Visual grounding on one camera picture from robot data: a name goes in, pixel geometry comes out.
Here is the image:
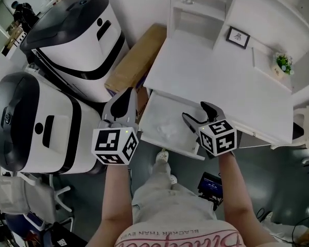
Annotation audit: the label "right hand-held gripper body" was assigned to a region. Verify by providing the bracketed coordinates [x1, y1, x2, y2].
[195, 118, 242, 160]

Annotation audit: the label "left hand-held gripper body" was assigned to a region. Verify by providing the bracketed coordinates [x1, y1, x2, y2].
[91, 116, 140, 166]

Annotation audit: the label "clear item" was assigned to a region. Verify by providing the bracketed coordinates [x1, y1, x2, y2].
[156, 123, 180, 142]

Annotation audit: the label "white drawer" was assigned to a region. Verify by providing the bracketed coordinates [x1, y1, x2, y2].
[139, 89, 207, 162]

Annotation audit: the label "person's left forearm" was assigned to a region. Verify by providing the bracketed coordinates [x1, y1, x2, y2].
[85, 161, 133, 247]

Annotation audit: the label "person's right forearm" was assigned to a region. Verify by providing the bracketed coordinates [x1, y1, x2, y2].
[217, 151, 279, 247]

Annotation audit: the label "white and black robot base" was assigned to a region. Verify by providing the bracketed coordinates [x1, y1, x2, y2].
[19, 0, 130, 103]
[0, 71, 105, 175]

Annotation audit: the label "small brown cardboard box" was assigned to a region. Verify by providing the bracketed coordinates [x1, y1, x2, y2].
[134, 85, 152, 121]

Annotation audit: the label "white desk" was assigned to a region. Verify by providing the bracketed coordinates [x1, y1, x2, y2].
[142, 36, 295, 146]

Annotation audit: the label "black screen device on stand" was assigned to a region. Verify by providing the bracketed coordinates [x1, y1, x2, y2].
[197, 171, 224, 212]

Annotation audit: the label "long brown cardboard box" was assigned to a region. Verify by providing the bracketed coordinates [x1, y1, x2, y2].
[104, 23, 168, 95]

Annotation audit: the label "black framed picture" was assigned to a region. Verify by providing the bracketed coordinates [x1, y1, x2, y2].
[226, 25, 251, 50]

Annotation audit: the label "person's light grey trousers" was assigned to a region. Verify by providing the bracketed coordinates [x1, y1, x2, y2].
[130, 160, 218, 226]

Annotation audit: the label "small potted green plant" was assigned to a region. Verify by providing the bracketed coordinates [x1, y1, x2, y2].
[271, 51, 295, 81]

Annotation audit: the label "white office chair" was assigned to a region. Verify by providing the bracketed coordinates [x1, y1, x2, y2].
[0, 171, 76, 233]

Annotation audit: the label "person's pink printed shirt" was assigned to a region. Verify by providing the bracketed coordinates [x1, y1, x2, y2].
[114, 218, 249, 247]

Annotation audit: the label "white desk shelf unit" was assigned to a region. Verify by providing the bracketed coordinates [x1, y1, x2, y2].
[166, 0, 309, 95]

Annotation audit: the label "blue and white box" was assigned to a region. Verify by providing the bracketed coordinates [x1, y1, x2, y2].
[4, 211, 46, 233]

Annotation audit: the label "black cable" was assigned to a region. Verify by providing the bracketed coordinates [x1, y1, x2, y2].
[255, 206, 309, 244]

